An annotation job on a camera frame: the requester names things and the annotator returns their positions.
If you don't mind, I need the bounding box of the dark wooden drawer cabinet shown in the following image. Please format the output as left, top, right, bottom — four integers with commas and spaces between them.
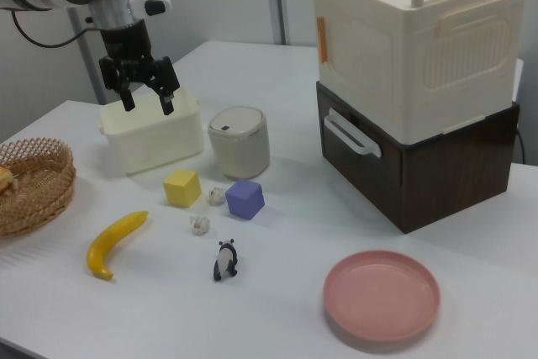
315, 80, 521, 235

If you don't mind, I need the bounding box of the cream plastic box with handle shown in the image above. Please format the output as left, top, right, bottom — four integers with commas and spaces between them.
309, 0, 529, 145

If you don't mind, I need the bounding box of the wicker basket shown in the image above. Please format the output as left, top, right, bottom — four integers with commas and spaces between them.
0, 136, 77, 239

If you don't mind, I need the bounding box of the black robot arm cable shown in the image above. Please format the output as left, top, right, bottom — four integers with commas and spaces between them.
0, 6, 103, 49

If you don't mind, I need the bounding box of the yellow cube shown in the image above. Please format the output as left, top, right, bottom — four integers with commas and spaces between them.
162, 168, 203, 209

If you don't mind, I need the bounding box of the beige lidded trash can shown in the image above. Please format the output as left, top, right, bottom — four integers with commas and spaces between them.
207, 105, 271, 180

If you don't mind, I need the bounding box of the cream open plastic bin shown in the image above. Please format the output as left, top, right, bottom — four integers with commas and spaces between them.
97, 86, 205, 177

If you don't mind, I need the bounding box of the orange tape strip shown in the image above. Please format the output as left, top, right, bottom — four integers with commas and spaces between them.
315, 17, 330, 62

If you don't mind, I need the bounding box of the thin black cable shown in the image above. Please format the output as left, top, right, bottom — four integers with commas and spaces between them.
515, 129, 526, 165

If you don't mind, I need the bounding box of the crumpled paper ball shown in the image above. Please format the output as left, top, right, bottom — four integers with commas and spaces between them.
188, 214, 211, 237
208, 185, 226, 207

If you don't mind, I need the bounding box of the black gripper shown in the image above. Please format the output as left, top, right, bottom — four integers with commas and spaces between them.
98, 20, 182, 117

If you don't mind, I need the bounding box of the yellow banana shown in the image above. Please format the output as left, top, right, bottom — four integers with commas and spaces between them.
86, 209, 150, 280

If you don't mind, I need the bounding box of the crumpled paper ball lower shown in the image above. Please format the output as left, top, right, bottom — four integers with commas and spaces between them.
188, 214, 211, 237

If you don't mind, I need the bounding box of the panda figurine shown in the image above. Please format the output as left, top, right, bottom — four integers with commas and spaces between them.
212, 239, 240, 282

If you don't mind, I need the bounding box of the crumpled paper ball upper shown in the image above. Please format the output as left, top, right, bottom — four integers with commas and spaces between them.
208, 185, 226, 207

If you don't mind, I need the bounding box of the purple cube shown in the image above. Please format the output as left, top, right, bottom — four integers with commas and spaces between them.
224, 179, 266, 222

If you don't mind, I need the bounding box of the bread piece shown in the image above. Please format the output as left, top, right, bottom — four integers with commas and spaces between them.
0, 165, 20, 197

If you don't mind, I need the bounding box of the wooden drawer with white handle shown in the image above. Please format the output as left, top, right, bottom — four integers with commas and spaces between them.
321, 107, 404, 194

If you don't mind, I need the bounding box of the pink plate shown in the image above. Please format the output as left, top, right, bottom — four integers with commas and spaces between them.
322, 250, 441, 343

